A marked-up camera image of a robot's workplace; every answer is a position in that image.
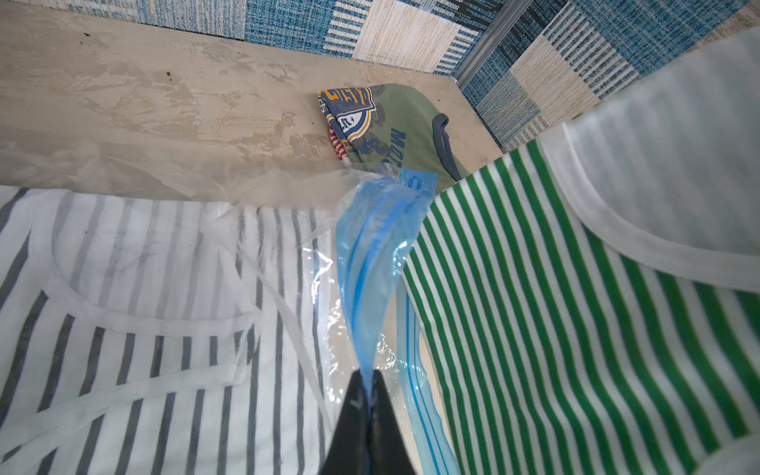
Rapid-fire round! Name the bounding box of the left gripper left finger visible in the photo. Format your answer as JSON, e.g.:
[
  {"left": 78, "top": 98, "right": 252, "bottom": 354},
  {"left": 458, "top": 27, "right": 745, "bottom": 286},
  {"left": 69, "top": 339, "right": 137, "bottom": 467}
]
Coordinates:
[{"left": 320, "top": 370, "right": 368, "bottom": 475}]

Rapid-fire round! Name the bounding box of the red white striped tank top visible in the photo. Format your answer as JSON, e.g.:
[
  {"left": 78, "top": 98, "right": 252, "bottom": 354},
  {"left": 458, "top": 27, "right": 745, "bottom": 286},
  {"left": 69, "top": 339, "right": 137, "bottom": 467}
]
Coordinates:
[{"left": 329, "top": 126, "right": 350, "bottom": 165}]

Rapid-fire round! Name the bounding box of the black white striped garment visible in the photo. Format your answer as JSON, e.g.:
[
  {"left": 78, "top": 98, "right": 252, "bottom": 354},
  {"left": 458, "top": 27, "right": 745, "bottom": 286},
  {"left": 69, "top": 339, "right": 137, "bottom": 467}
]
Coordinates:
[{"left": 1, "top": 186, "right": 331, "bottom": 474}]

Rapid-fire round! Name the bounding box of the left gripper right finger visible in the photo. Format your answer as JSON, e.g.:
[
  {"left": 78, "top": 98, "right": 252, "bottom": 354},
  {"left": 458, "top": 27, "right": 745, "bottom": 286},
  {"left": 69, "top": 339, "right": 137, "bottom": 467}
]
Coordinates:
[{"left": 369, "top": 369, "right": 416, "bottom": 475}]

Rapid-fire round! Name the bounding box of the green white striped garment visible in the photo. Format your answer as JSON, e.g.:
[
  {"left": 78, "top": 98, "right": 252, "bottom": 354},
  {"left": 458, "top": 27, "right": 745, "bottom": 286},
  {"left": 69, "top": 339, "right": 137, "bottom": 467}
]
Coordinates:
[{"left": 404, "top": 28, "right": 759, "bottom": 474}]

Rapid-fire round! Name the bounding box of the clear vacuum bag blue zipper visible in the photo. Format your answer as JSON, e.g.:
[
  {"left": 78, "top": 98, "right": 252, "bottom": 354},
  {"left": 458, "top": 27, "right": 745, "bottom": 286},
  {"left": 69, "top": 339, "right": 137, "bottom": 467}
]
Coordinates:
[{"left": 1, "top": 128, "right": 459, "bottom": 474}]

